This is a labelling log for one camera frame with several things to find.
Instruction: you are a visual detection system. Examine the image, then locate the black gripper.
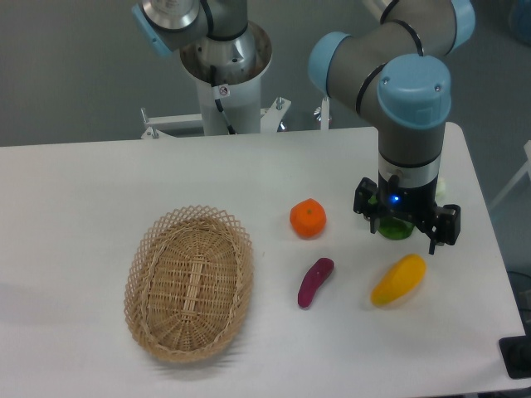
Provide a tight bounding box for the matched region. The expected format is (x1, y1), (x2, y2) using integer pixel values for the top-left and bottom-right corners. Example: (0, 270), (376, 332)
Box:
(353, 175), (461, 255)

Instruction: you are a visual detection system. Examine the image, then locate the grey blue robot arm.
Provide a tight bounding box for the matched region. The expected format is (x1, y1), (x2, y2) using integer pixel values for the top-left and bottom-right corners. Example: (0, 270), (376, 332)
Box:
(132, 1), (475, 247)

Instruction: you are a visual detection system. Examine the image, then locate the purple sweet potato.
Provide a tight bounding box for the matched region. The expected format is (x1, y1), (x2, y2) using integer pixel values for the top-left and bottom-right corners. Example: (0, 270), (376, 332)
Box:
(297, 257), (335, 309)

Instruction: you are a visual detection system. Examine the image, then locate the green vegetable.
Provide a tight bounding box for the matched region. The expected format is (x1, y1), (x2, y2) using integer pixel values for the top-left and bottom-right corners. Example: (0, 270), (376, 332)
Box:
(368, 194), (415, 240)

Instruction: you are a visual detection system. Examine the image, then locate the yellow mango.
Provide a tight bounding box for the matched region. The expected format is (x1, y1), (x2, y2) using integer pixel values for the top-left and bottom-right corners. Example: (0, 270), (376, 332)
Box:
(370, 254), (427, 307)

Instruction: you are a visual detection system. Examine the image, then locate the orange tangerine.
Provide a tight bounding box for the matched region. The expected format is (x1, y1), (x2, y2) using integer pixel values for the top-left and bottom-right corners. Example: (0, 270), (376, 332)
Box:
(290, 198), (327, 239)

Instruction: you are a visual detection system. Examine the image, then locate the black device at table edge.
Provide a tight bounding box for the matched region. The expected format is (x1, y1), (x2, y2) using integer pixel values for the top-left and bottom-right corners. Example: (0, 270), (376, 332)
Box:
(499, 336), (530, 380)

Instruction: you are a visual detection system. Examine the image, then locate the woven wicker basket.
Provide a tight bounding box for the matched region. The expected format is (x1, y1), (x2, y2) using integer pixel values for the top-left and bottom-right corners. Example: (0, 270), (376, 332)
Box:
(124, 206), (254, 363)

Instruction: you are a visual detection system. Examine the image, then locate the white metal base frame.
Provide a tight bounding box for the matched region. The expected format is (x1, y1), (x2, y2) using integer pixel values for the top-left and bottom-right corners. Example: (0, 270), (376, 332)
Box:
(139, 96), (333, 139)

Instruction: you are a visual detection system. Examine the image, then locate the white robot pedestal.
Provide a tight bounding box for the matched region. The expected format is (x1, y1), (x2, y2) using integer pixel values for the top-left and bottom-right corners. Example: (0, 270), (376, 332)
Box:
(179, 22), (272, 112)

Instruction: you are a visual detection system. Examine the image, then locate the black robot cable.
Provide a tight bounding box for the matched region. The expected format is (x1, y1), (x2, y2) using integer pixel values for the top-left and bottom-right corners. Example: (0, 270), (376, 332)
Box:
(208, 65), (237, 136)

